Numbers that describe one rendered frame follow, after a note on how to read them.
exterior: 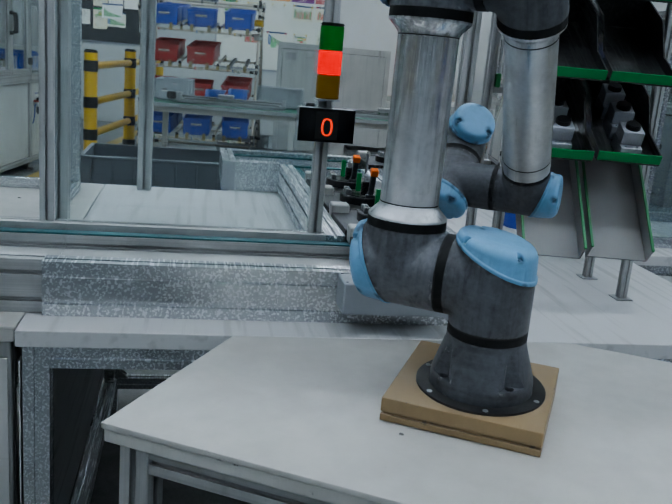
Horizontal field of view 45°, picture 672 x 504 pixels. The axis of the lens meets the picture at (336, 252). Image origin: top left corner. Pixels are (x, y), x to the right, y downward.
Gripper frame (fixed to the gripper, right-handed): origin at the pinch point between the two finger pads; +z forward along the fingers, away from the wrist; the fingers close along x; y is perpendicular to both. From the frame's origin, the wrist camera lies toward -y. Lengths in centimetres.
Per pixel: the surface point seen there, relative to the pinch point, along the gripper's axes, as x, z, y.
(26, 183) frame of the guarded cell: -97, 93, -43
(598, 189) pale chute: 41.6, -0.7, -4.1
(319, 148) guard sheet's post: -19.5, 6.2, -13.6
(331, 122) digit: -18.1, -1.0, -16.0
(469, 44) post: 43, 65, -90
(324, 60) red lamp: -20.6, -7.9, -26.5
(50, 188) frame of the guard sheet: -76, 14, -4
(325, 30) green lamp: -20.8, -11.4, -31.5
